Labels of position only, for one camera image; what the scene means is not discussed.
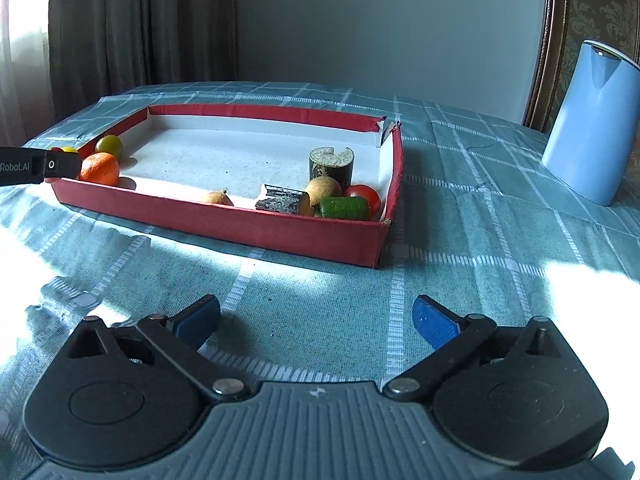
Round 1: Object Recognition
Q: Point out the green cucumber piece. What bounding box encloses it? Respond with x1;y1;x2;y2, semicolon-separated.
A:
319;196;370;221

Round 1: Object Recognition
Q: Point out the notched dark sugarcane piece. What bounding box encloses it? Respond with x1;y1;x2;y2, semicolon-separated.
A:
308;146;355;186

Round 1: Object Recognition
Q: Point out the red shallow cardboard box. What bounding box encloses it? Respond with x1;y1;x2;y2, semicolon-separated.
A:
50;103;405;268

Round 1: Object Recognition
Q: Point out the green tomato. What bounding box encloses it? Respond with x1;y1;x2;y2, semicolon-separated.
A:
95;134;124;159

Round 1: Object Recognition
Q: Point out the sheer white curtain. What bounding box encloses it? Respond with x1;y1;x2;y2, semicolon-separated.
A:
0;0;56;148

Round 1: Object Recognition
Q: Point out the brown patterned curtain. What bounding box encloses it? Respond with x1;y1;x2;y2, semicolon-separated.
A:
47;0;238;121

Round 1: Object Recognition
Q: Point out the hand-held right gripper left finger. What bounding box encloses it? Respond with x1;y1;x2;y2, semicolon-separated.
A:
65;294;247;402

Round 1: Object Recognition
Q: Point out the orange mandarin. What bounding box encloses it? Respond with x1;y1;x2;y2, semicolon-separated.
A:
79;152;121;186

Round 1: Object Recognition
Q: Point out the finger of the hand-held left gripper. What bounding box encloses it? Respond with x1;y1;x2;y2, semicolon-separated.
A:
44;149;82;183

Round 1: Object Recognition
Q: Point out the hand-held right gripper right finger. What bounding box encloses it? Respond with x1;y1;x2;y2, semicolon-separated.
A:
382;294;573;402

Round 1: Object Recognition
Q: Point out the dark wooden frame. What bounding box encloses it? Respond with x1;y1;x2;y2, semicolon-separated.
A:
522;0;571;133

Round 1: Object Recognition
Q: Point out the teal checked tablecloth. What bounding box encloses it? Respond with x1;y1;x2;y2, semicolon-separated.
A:
0;81;640;480

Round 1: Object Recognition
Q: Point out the blue plastic container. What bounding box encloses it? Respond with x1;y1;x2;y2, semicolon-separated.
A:
541;39;640;207

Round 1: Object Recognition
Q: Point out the red cherry tomato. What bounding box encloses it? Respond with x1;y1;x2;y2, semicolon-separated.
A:
342;184;382;216

